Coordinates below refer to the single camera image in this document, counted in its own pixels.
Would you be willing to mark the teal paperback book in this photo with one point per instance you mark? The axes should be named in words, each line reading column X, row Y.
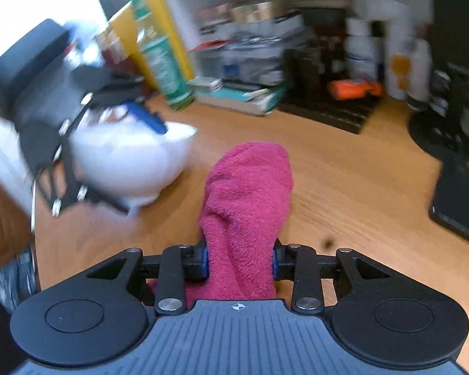
column 242, row 99

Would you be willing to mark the red and white small box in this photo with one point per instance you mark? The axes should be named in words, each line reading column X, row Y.
column 205, row 83

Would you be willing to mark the white box with black label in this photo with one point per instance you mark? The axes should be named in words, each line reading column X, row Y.
column 258, row 27

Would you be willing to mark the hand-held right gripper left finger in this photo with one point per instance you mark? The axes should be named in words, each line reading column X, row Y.
column 204, row 261

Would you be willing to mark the white spray bottle yellow label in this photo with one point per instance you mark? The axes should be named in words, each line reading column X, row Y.
column 398, row 58

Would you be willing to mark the clear plastic storage box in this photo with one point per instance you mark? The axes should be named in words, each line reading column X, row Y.
column 246, row 62

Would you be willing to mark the orange tool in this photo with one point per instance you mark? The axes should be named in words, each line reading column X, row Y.
column 351, row 89

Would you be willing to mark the green glass bottle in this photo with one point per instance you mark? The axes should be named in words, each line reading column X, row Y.
column 160, row 58

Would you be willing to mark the pink towel with black trim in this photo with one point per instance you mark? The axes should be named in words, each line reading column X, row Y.
column 246, row 203

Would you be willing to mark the black organizer tray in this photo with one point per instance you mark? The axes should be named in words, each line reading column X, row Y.
column 332, row 115

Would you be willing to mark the gold round tin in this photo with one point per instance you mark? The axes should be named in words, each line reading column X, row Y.
column 252, row 12

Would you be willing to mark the black phone stand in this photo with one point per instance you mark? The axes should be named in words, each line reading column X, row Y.
column 453, row 27

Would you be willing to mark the black smartphone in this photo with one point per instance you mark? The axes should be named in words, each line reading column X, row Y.
column 461, row 199

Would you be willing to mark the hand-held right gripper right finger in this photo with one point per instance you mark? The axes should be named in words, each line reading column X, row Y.
column 276, row 261

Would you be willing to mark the white medicine bottle blue label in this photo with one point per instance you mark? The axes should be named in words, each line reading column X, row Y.
column 361, row 50

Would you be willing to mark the white ceramic bowl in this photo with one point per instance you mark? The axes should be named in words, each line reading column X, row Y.
column 125, row 164

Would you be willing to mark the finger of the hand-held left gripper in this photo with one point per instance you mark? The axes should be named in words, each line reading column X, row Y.
column 148, row 119
column 64, row 164

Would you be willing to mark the small white dropper bottle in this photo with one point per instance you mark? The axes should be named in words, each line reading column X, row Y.
column 419, row 78

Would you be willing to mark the yellow plastic canister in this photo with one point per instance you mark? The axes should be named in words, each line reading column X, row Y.
column 172, row 27

